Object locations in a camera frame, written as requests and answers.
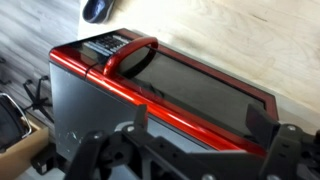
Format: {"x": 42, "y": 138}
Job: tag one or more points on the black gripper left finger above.
{"x": 141, "y": 117}

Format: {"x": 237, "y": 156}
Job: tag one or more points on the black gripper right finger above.
{"x": 262, "y": 127}

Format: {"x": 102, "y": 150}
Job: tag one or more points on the red microwave door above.
{"x": 198, "y": 100}

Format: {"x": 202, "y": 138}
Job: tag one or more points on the red and white microwave body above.
{"x": 83, "y": 100}

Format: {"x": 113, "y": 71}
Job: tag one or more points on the black office chair base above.
{"x": 38, "y": 103}

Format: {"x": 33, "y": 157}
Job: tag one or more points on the dark blue sneaker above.
{"x": 97, "y": 11}

